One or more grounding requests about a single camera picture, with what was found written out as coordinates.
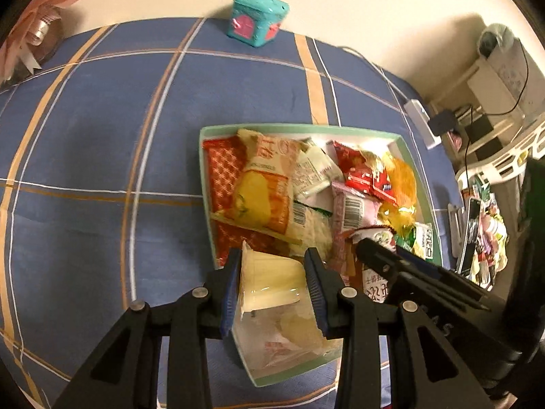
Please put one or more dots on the red white candy packet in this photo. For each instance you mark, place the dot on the red white candy packet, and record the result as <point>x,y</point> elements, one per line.
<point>365,172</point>

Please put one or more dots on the colourful toy clutter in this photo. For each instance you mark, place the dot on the colourful toy clutter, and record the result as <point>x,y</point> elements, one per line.
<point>490,254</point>

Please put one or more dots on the pale yellow jelly cup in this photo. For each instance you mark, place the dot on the pale yellow jelly cup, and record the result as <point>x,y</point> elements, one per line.
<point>269,281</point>

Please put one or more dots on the dark green snack packet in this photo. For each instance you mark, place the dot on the dark green snack packet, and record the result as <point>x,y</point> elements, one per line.
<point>407,238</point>

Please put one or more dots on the yellow snack bag with barcode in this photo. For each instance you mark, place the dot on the yellow snack bag with barcode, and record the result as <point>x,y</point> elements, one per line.
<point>400,216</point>

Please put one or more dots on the green edged cracker packet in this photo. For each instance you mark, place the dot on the green edged cracker packet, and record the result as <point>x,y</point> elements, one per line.
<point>313,229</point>

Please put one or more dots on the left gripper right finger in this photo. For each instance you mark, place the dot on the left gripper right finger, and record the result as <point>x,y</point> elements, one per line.
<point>426,372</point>

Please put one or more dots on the pink paper flower bouquet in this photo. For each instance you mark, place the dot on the pink paper flower bouquet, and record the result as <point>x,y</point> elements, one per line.
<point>34,39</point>

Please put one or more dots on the pink snack packet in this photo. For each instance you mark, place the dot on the pink snack packet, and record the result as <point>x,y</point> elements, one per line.
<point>351,210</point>

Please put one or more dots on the teal rimmed white tray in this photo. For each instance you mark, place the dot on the teal rimmed white tray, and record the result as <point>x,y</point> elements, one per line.
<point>365,139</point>

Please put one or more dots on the red brown milk snack packet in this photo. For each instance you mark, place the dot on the red brown milk snack packet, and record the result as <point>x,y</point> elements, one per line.
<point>363,274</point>

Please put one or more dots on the clear bag with pastry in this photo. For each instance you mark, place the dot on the clear bag with pastry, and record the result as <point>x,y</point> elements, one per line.
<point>282,340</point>

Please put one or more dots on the pale green printed packet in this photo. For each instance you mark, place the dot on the pale green printed packet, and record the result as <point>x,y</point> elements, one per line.
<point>312,179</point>

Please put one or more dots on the teal toy house box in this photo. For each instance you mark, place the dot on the teal toy house box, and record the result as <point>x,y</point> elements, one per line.
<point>256,22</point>

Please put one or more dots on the white green corn snack bag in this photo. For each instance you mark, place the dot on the white green corn snack bag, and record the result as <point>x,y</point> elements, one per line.
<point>423,245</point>

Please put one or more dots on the blue plaid tablecloth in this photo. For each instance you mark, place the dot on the blue plaid tablecloth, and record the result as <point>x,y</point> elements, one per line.
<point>100,171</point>

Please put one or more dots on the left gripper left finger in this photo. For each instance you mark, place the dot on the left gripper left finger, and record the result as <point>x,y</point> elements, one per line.
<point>122,370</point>

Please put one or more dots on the yellow orange bread packet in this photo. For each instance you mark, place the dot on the yellow orange bread packet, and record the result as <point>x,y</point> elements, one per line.
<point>262,200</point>

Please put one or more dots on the orange red wafer packet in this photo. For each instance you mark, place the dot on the orange red wafer packet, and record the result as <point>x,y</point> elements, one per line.
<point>225,159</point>

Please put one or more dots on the smartphone on stand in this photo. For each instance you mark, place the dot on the smartphone on stand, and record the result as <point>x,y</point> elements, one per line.
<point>464,230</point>

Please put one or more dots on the black power adapter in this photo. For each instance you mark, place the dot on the black power adapter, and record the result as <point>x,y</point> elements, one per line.
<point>442,122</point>

